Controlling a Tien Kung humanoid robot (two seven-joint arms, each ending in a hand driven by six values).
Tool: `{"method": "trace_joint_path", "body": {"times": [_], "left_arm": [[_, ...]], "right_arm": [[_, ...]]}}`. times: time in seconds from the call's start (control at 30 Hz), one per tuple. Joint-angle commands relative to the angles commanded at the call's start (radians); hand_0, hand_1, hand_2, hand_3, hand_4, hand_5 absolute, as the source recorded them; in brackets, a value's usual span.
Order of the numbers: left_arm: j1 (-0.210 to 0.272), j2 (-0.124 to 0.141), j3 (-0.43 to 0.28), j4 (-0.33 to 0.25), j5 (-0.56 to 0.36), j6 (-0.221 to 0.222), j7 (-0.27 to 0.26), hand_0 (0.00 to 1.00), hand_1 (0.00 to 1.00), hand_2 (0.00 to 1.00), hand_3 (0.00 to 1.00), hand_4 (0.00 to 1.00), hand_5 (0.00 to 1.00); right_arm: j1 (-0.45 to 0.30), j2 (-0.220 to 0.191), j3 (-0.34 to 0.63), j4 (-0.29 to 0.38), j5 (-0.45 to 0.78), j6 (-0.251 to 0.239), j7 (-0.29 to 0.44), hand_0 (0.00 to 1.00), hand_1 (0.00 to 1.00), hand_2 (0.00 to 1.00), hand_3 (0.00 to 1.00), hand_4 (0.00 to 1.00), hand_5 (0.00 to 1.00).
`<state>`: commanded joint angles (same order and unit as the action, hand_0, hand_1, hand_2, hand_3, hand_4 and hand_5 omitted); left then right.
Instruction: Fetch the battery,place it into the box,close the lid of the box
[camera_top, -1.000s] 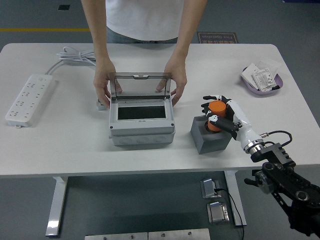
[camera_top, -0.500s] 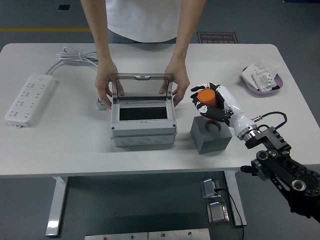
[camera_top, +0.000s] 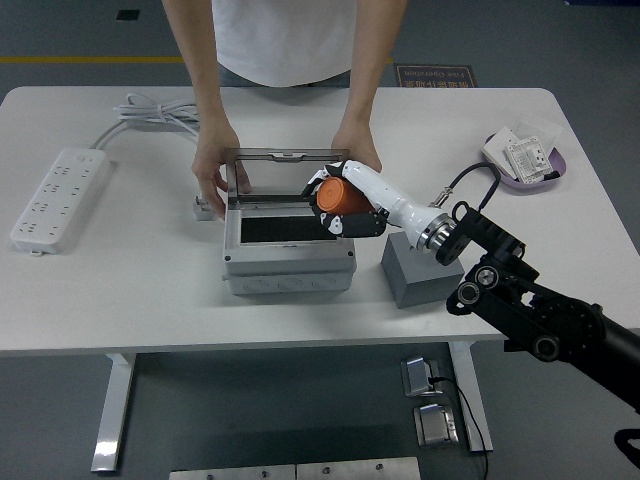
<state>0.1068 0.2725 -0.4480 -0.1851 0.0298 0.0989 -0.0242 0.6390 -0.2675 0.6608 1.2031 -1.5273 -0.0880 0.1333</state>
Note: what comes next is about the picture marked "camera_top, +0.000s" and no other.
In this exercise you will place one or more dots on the person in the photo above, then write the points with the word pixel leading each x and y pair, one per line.
pixel 285 40

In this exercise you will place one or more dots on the clear plastic bag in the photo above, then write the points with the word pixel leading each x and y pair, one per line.
pixel 537 125

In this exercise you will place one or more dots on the black table control panel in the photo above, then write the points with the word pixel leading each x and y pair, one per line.
pixel 510 346

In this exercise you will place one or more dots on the black floor hatch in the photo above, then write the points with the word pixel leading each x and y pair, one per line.
pixel 127 15

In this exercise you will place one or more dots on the person's right forearm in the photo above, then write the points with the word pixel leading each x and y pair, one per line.
pixel 200 75

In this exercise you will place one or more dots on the dark floor sign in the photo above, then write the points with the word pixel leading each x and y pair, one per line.
pixel 435 75

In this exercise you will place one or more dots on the person's left forearm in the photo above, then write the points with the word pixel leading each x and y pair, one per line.
pixel 370 75

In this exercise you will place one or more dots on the person's right hand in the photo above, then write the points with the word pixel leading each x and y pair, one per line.
pixel 210 155

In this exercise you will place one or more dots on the silver floor socket box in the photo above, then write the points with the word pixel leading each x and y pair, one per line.
pixel 435 425
pixel 417 375

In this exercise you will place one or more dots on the white power strip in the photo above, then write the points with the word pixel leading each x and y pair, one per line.
pixel 55 200

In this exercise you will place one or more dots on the small black part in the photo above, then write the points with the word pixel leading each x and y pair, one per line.
pixel 552 174

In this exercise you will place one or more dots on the person's left hand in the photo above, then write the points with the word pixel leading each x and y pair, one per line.
pixel 357 145

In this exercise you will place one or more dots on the purple plastic tray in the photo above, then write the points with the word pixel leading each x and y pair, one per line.
pixel 557 162

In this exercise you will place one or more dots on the transparent hinged box lid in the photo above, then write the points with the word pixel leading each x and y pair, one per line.
pixel 270 175

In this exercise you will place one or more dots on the orange cylindrical battery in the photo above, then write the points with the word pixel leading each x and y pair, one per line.
pixel 340 195

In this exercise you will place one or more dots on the white table leg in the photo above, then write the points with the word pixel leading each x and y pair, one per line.
pixel 465 370
pixel 112 410

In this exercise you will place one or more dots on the grey block battery holder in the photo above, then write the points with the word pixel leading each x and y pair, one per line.
pixel 420 285

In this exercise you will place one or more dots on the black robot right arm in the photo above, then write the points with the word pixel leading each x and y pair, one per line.
pixel 525 300

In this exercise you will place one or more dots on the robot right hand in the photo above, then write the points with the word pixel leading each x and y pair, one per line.
pixel 380 187

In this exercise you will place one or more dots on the grey metal plate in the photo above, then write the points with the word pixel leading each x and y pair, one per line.
pixel 232 473
pixel 357 469

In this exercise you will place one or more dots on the white socket panel with label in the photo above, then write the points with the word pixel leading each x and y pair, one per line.
pixel 525 160

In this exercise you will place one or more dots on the plain white card box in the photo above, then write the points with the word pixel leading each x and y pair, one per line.
pixel 495 147

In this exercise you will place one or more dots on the grey electrical enclosure box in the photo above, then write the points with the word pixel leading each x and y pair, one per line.
pixel 285 277

